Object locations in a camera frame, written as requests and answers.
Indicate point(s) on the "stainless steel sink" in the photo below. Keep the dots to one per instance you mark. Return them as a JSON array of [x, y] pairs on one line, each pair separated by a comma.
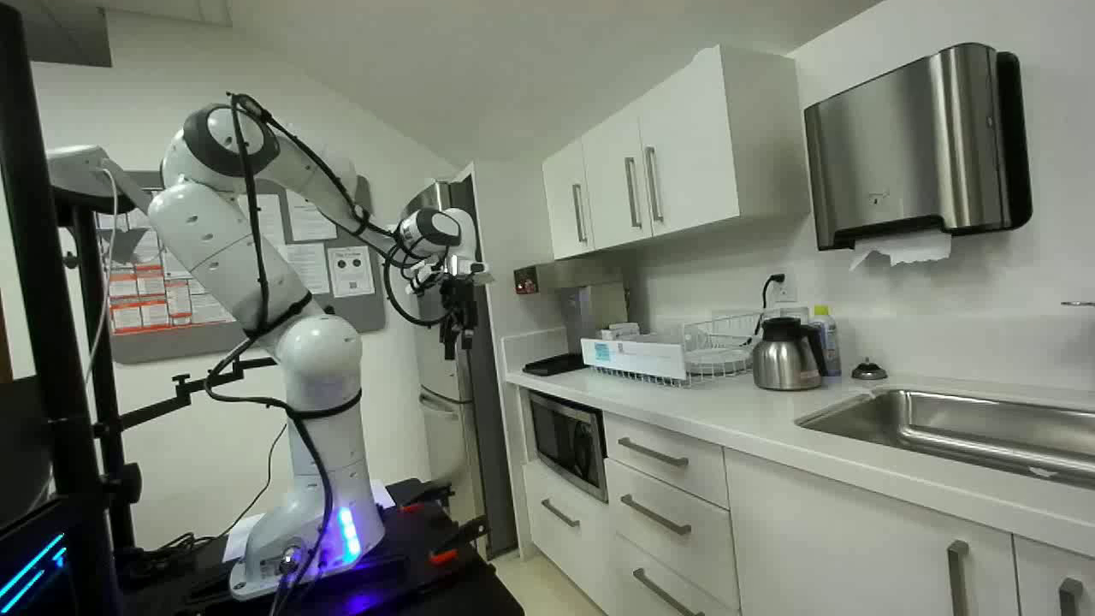
[[971, 428]]

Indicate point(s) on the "black monitor blue lines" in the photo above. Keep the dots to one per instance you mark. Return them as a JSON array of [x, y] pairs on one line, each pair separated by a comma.
[[35, 570]]

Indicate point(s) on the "white upper cabinet door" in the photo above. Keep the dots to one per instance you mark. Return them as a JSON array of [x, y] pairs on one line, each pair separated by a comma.
[[559, 207], [701, 143], [608, 183]]

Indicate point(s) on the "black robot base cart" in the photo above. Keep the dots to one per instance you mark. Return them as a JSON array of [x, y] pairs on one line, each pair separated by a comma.
[[434, 582]]

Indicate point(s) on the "flat black countertop item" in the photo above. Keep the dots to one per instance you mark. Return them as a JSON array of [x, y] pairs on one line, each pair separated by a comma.
[[552, 363]]

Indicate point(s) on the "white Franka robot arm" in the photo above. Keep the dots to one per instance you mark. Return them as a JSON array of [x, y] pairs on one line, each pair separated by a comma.
[[320, 363]]

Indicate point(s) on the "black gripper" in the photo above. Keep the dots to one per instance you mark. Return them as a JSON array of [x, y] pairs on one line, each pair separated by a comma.
[[458, 303]]

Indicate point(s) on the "white base cabinet door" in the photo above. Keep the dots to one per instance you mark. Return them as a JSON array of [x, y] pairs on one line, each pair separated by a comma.
[[1045, 586]]

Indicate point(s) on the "blue yellow carton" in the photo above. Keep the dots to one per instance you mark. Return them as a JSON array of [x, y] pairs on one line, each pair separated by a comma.
[[829, 344]]

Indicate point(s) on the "small white notice sheet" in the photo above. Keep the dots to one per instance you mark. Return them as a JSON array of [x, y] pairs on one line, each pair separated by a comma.
[[306, 228]]

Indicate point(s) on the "white box blue label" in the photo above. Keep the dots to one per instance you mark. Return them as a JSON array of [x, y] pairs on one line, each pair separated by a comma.
[[635, 359]]

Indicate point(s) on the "white upper cabinet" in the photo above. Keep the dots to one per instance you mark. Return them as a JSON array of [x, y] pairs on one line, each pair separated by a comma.
[[770, 137]]

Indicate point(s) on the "stainless steel refrigerator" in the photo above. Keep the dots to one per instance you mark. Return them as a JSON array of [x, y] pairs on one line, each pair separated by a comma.
[[445, 387]]

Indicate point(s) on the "stainless steel kettle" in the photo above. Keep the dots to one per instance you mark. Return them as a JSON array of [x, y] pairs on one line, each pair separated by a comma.
[[790, 360]]

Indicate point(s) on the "black stand frame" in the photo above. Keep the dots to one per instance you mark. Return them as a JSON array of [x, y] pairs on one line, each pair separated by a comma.
[[35, 287]]

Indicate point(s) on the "grey angled metal plate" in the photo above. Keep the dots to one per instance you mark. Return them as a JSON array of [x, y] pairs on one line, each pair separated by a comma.
[[87, 173]]

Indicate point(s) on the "black built-in microwave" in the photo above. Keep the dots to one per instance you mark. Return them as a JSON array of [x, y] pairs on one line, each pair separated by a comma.
[[568, 441]]

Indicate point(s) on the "white paper towel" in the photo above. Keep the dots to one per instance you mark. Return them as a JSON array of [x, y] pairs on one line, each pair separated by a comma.
[[908, 249]]

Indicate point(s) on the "steel paper towel dispenser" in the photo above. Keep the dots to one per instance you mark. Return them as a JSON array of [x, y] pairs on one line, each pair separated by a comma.
[[902, 147]]

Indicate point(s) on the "grey bulletin board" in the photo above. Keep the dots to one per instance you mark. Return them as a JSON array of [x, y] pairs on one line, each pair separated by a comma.
[[159, 348]]

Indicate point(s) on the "wide white cabinet door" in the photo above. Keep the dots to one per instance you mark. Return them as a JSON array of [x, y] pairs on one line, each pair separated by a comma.
[[843, 549]]

